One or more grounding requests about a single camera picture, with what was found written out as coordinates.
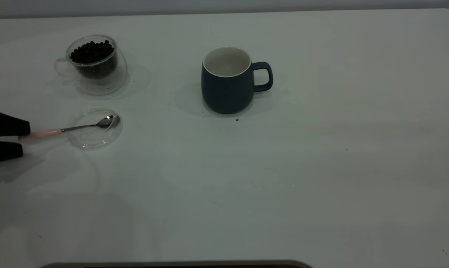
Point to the clear double-wall glass cup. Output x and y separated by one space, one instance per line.
112 80

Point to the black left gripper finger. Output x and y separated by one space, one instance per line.
3 150
5 126

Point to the dark grey-blue ceramic mug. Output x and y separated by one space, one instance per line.
226 93

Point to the pile of coffee beans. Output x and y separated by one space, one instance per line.
92 54

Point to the small clear glass dish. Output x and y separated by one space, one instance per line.
92 139

